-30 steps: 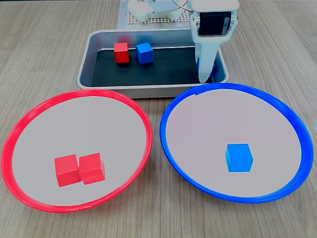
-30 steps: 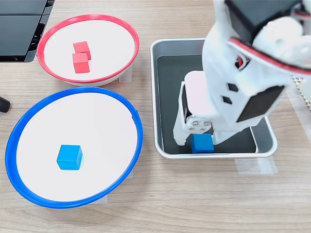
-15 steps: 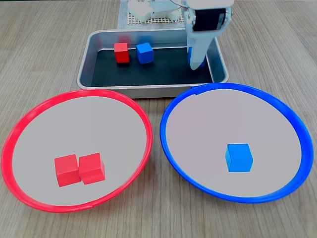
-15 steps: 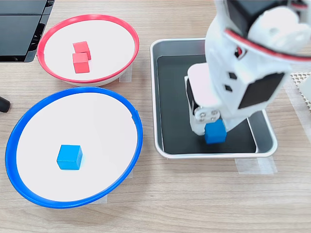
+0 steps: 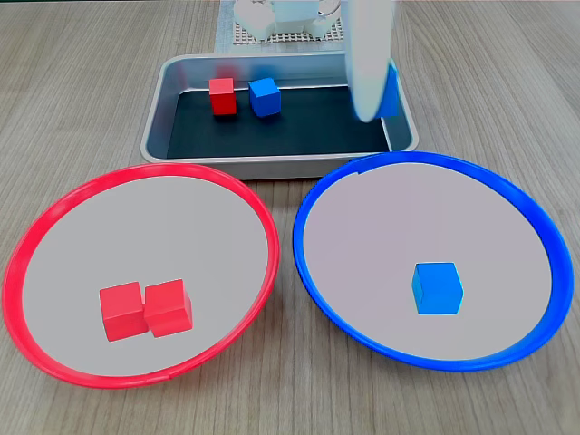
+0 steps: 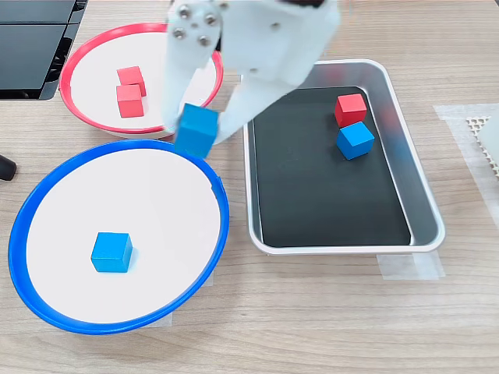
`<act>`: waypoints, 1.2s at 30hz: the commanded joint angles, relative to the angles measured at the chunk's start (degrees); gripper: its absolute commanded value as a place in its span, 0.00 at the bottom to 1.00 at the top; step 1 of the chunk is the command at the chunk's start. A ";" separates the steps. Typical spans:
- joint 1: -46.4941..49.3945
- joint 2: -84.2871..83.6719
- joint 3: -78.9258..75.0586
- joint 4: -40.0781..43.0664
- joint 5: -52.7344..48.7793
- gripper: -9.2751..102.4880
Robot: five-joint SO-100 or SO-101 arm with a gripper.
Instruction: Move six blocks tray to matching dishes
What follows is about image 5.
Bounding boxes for silver metal tray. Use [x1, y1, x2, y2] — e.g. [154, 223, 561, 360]
[140, 49, 421, 181]

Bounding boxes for red cube block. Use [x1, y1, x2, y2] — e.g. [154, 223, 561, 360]
[208, 77, 238, 116]
[143, 278, 194, 339]
[99, 281, 150, 343]

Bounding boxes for blue rimmed round dish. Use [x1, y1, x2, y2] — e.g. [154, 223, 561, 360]
[293, 150, 575, 372]

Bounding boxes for white mesh grip mat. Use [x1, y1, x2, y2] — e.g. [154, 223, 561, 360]
[232, 16, 349, 46]

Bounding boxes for black tray liner mat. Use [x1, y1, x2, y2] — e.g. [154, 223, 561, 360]
[166, 84, 392, 160]

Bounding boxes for blue cube block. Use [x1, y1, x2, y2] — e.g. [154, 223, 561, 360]
[411, 262, 465, 316]
[374, 58, 401, 121]
[247, 77, 283, 118]

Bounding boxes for red rimmed round dish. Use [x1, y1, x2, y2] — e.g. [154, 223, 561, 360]
[2, 162, 281, 390]

